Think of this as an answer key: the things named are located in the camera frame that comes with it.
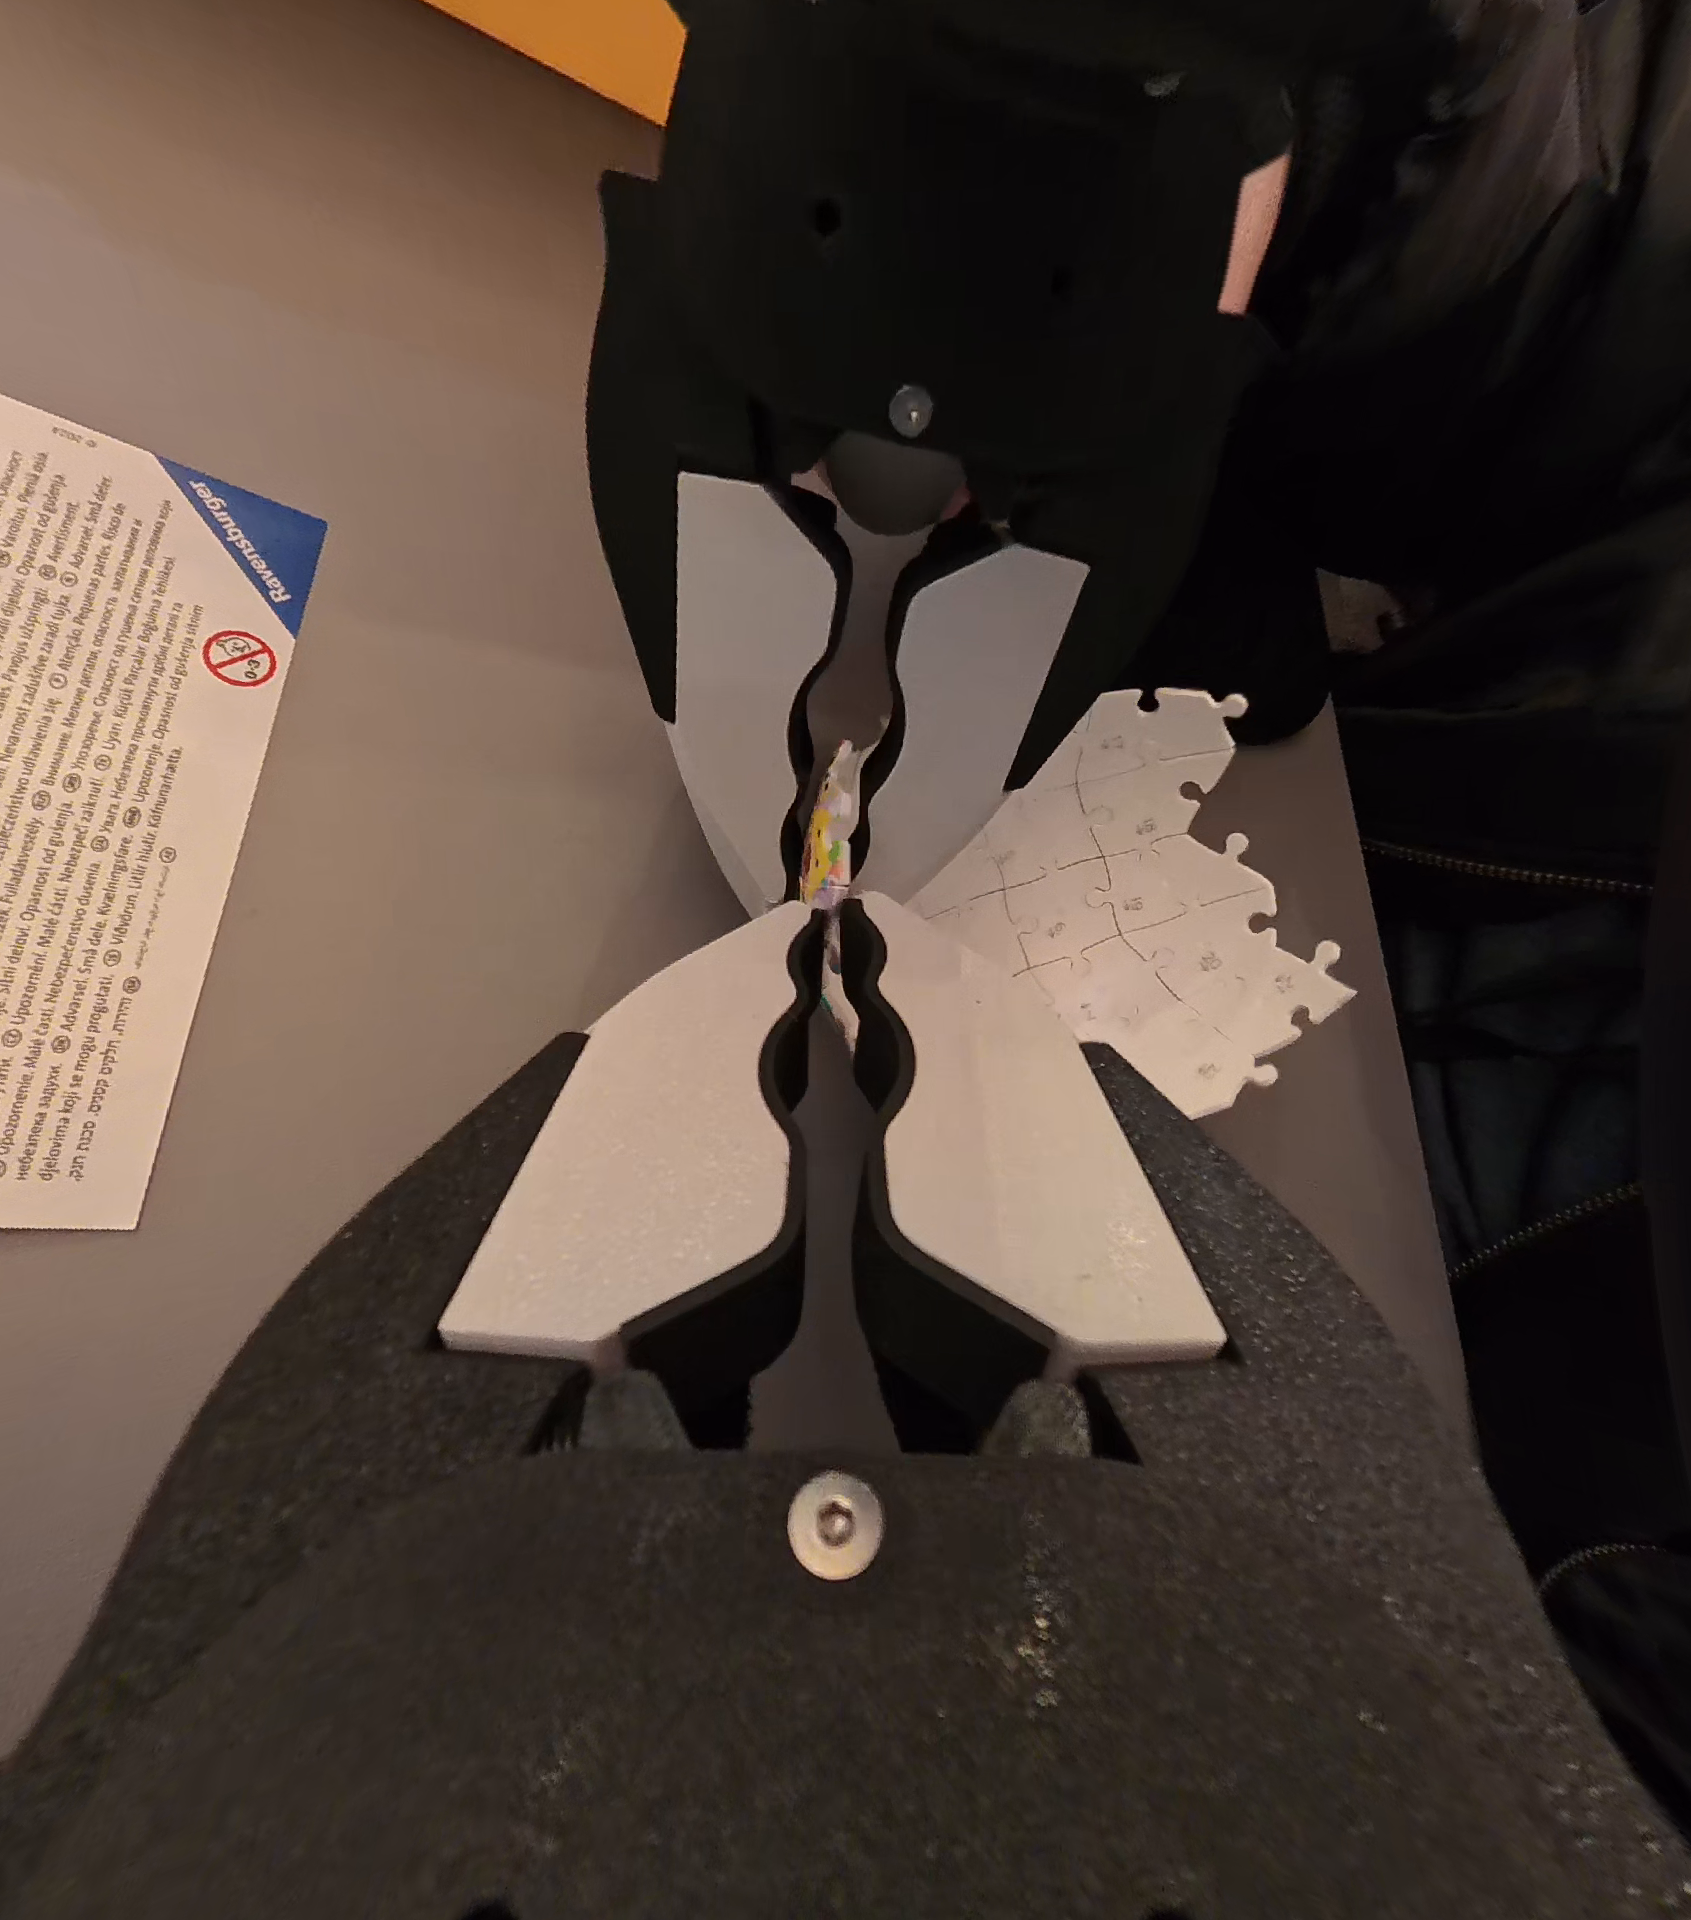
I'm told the person's right forearm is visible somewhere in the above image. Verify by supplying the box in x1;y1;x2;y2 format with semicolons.
1175;0;1691;747

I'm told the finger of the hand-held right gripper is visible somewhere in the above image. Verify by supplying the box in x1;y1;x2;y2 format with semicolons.
670;468;857;918
851;544;1093;905

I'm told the person's jacketed torso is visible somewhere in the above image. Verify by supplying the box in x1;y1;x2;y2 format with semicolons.
1331;0;1691;1920

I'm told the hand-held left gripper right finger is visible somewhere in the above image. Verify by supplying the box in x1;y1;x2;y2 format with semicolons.
839;892;1231;1370

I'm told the yellow plastic bin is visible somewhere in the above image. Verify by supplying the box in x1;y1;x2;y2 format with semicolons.
422;0;690;129

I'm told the partly built puzzle ball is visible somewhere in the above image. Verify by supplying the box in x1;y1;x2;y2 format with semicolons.
816;685;1359;1124

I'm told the folded paper leaflet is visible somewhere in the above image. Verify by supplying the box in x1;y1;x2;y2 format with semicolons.
0;347;332;1231

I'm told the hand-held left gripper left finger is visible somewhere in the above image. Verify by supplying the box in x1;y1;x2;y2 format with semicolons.
438;900;831;1368

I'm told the person's right hand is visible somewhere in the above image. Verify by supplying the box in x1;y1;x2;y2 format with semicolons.
1217;146;1291;320

